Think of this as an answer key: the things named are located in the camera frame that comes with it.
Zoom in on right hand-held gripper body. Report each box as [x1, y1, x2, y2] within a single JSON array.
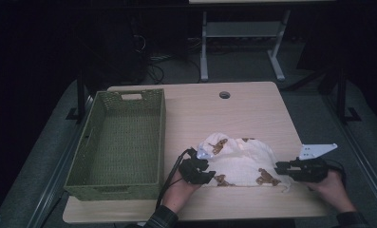
[[291, 142, 339, 184]]

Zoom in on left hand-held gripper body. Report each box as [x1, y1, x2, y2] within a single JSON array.
[[178, 146, 215, 184]]

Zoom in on white cloth with brown print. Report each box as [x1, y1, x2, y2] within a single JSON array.
[[196, 132, 294, 194]]

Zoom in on green woven basket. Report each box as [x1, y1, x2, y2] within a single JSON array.
[[63, 88, 167, 202]]

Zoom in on person's left hand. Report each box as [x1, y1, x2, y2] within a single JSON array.
[[160, 176, 203, 215]]

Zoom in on person's right hand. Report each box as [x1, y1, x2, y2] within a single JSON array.
[[305, 169, 358, 214]]

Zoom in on black tripod leg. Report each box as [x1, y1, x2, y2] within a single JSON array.
[[280, 66, 336, 93]]

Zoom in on left hand-held gripper black cable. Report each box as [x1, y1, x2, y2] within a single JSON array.
[[155, 147, 194, 209]]

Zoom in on hand-held gripper black cable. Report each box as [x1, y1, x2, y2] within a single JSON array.
[[155, 147, 194, 209], [324, 157, 348, 188]]

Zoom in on right hand-held gripper black cable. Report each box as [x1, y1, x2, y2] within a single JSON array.
[[324, 157, 348, 188]]

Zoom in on grey metal floor rail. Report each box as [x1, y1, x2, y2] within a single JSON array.
[[322, 94, 377, 220], [27, 94, 94, 228]]

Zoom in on black stand post with bracket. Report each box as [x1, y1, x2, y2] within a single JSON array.
[[336, 66, 363, 125], [65, 69, 86, 125]]

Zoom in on black floor cables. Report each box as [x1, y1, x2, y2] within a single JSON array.
[[144, 54, 203, 86]]

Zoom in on grey metal table frame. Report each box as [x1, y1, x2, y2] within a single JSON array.
[[189, 0, 336, 83]]

